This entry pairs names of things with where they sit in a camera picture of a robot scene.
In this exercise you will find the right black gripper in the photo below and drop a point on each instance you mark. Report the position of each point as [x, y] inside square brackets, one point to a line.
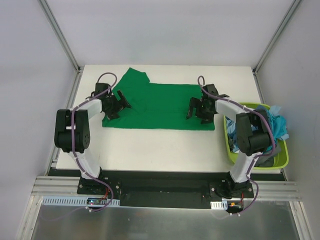
[196, 110]

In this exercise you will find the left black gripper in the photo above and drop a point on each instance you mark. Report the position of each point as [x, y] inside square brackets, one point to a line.
[118, 105]

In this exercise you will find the green t-shirt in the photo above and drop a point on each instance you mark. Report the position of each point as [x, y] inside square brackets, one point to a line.
[155, 105]

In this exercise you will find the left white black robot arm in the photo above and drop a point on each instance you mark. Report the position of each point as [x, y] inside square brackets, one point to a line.
[72, 128]

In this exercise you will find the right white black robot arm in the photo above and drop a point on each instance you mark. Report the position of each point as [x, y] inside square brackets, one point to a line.
[253, 132]

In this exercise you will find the dark blue t-shirt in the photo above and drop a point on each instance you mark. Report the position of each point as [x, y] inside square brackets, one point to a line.
[230, 127]

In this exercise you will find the lime green plastic basket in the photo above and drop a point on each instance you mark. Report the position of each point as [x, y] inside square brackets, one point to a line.
[280, 161]

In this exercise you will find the teal blue t-shirt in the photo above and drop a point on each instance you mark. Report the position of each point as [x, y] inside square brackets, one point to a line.
[277, 123]

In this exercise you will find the grey t-shirt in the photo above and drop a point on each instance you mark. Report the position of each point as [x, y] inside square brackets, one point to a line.
[267, 161]

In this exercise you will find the left aluminium frame post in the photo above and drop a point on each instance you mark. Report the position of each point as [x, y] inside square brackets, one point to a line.
[44, 5]

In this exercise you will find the aluminium frame post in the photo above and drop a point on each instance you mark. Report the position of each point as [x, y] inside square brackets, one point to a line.
[44, 5]
[294, 6]

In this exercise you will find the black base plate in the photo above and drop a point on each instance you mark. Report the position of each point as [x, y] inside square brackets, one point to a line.
[156, 189]

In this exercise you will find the right white cable duct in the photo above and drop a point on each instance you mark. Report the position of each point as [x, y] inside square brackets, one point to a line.
[219, 205]

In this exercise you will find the white cable duct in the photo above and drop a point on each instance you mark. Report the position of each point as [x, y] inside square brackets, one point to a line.
[79, 201]
[219, 205]

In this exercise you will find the right aluminium frame post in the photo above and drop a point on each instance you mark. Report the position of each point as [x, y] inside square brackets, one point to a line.
[294, 6]

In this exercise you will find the aluminium front rail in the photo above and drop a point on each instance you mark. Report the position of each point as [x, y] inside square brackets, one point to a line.
[55, 186]

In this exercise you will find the left white cable duct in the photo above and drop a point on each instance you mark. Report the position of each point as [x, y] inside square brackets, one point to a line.
[79, 201]

